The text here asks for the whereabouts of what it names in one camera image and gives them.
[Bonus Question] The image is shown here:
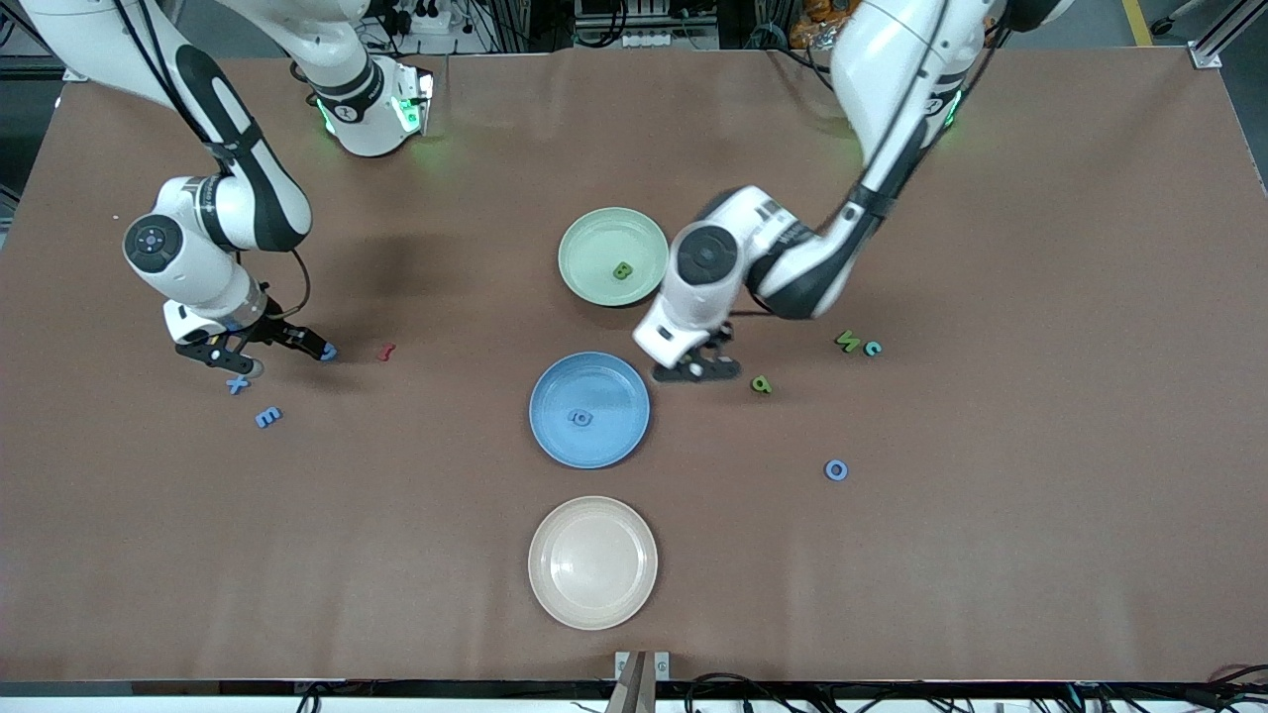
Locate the blue plate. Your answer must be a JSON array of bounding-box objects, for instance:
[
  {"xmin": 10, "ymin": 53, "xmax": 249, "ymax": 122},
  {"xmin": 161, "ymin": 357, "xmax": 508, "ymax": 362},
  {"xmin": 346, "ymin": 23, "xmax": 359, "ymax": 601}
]
[{"xmin": 529, "ymin": 352, "xmax": 652, "ymax": 470}]

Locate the pale green plate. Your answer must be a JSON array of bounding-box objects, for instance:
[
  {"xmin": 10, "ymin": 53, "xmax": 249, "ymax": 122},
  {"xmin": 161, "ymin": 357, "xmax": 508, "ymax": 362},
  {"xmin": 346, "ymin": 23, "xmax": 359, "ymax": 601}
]
[{"xmin": 558, "ymin": 206, "xmax": 671, "ymax": 308}]

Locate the beige plate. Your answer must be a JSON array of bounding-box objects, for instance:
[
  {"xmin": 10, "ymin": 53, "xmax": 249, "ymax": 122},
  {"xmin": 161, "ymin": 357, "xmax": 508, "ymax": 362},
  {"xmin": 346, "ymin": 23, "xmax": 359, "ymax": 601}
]
[{"xmin": 528, "ymin": 495, "xmax": 659, "ymax": 632}]

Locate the grey connector box green light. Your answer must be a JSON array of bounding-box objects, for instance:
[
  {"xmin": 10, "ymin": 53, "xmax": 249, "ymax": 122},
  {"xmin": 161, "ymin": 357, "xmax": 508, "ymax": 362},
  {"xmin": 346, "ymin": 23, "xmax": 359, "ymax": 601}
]
[{"xmin": 396, "ymin": 64, "xmax": 435, "ymax": 135}]

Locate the orange plastic bag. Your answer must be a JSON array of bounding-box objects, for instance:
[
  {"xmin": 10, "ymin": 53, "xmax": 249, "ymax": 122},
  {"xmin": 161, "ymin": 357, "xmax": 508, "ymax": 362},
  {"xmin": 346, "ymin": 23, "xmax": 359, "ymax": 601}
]
[{"xmin": 792, "ymin": 0, "xmax": 843, "ymax": 49}]

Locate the white power strip with plugs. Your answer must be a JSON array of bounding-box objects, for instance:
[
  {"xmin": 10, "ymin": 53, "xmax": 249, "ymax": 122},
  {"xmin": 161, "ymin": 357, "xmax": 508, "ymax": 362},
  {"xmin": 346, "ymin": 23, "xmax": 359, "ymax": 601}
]
[{"xmin": 381, "ymin": 0, "xmax": 452, "ymax": 36}]

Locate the aluminium frame post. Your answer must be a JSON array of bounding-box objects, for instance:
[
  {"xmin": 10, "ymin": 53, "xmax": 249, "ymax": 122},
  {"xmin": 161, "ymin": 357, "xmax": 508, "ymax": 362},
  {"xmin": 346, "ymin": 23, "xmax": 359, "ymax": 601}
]
[
  {"xmin": 0, "ymin": 0, "xmax": 95, "ymax": 82},
  {"xmin": 1189, "ymin": 0, "xmax": 1268, "ymax": 70}
]

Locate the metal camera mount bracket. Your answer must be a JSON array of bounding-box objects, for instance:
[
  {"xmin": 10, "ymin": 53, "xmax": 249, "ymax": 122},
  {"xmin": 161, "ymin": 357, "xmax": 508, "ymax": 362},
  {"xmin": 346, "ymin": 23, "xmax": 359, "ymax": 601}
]
[{"xmin": 606, "ymin": 651, "xmax": 672, "ymax": 713}]

